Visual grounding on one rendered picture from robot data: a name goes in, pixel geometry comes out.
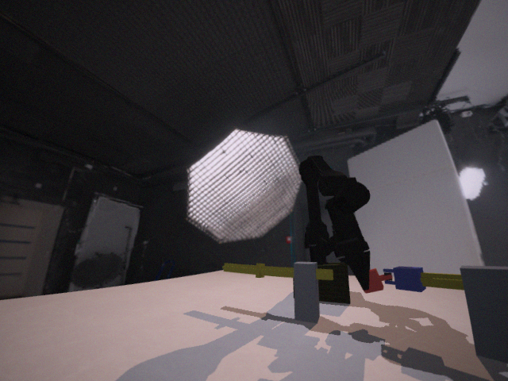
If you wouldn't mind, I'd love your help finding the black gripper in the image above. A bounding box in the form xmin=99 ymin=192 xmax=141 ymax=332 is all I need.
xmin=332 ymin=216 xmax=371 ymax=291

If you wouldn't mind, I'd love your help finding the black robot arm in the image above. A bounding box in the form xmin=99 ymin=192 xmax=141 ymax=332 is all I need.
xmin=298 ymin=156 xmax=371 ymax=264

